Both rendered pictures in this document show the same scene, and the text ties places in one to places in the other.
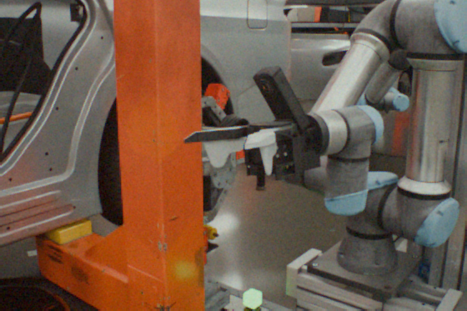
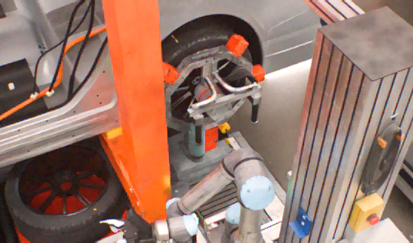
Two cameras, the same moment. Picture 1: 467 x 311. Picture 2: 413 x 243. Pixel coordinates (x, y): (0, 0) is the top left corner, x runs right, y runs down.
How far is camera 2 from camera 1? 1.79 m
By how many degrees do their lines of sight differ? 40
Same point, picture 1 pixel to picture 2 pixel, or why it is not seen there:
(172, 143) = (144, 151)
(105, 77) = not seen: hidden behind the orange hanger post
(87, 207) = not seen: hidden behind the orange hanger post
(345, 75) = (205, 184)
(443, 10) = (243, 192)
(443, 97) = (248, 218)
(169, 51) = (139, 114)
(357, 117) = (178, 230)
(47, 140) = (98, 88)
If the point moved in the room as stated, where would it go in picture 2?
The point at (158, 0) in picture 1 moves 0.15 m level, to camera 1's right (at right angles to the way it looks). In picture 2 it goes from (129, 96) to (163, 108)
